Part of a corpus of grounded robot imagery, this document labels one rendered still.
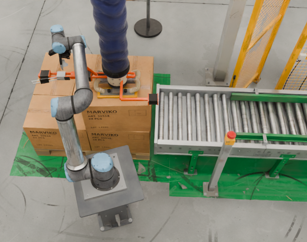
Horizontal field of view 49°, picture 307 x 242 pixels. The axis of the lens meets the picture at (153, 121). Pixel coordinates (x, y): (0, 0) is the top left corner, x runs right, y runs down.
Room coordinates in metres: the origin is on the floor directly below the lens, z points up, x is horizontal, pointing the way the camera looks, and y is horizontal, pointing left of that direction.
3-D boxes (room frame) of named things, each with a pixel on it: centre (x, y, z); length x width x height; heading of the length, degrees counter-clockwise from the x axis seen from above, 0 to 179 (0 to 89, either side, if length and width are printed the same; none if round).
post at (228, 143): (1.39, -0.60, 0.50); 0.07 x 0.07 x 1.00; 89
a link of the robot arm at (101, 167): (1.13, 0.37, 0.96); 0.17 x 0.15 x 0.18; 103
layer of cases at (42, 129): (2.21, 0.62, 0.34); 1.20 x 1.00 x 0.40; 89
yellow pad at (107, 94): (1.83, 0.31, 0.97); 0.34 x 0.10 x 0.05; 92
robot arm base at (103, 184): (1.13, 0.36, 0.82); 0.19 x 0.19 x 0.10
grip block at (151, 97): (1.68, 0.01, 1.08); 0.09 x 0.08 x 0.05; 2
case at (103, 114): (1.90, 0.33, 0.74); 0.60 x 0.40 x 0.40; 93
